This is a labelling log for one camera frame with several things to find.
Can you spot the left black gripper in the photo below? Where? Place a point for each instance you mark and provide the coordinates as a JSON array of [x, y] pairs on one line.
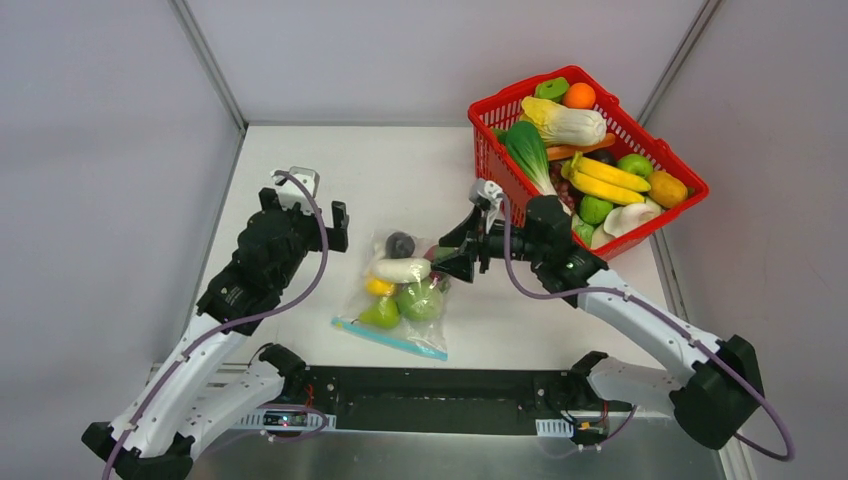
[[303, 216]]

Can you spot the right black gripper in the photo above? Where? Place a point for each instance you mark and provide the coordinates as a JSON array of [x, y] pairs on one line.
[[473, 244]]

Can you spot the dark purple toy mangosteen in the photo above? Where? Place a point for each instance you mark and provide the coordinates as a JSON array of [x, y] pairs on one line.
[[400, 245]]

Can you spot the white toy radish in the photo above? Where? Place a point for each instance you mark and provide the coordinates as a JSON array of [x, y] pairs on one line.
[[401, 270]]

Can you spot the pale green toy cabbage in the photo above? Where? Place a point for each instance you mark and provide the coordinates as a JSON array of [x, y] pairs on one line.
[[418, 302]]

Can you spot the clear zip top bag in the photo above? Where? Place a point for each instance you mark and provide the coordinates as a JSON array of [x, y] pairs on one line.
[[424, 339]]

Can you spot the yellow toy bell pepper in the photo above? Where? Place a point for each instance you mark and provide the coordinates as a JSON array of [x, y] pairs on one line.
[[380, 288]]

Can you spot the green toy pear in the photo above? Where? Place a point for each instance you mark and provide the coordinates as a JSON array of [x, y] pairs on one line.
[[383, 313]]

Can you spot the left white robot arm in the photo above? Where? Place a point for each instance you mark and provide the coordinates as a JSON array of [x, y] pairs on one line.
[[167, 428]]

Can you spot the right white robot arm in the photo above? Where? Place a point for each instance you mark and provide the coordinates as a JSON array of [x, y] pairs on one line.
[[710, 386]]

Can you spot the red plastic basket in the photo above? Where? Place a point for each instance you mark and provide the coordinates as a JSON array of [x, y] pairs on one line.
[[492, 162]]

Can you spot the purple toy grapes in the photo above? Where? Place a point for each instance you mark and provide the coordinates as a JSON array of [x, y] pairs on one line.
[[561, 186]]

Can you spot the green bok choy toy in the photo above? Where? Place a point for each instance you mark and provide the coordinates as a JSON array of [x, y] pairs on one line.
[[526, 148]]

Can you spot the orange toy carrot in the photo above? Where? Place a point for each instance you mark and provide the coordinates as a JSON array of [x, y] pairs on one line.
[[562, 152]]

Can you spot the green toy bell pepper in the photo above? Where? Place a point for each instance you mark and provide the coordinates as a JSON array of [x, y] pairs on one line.
[[587, 222]]

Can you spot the yellow toy banana bunch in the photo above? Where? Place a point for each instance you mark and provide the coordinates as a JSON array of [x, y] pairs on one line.
[[603, 181]]

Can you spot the yellow white napa cabbage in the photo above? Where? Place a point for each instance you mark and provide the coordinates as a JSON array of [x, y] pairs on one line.
[[558, 124]]

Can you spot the white oyster mushroom toy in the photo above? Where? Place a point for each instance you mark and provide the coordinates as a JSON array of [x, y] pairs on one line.
[[624, 219]]

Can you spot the green toy pepper slice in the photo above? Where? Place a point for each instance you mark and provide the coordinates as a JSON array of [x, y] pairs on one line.
[[553, 89]]

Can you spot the orange toy orange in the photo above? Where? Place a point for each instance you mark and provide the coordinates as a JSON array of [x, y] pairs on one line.
[[579, 95]]

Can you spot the green toy apple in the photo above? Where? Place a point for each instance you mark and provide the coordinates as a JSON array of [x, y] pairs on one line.
[[636, 164]]

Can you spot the orange yellow toy squash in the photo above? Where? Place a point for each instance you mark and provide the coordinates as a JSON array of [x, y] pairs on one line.
[[666, 190]]

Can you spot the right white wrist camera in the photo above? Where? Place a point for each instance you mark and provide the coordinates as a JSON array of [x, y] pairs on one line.
[[487, 197]]

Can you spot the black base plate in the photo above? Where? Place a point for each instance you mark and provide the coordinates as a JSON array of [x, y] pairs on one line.
[[447, 401]]

